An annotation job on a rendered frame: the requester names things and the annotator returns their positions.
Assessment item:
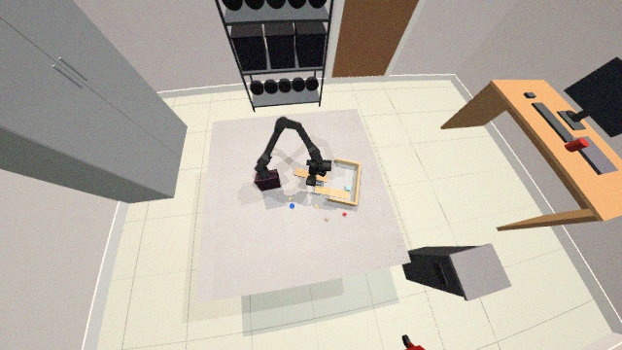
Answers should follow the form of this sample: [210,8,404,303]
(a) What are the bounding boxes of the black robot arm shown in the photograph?
[254,117,331,180]

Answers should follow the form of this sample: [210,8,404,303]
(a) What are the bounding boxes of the orange grid-patterned strip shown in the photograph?
[294,168,328,182]

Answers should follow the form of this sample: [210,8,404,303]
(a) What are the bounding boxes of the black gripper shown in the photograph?
[306,168,318,187]

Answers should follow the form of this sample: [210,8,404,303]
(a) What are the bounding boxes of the tan flat strip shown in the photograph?
[314,186,330,195]

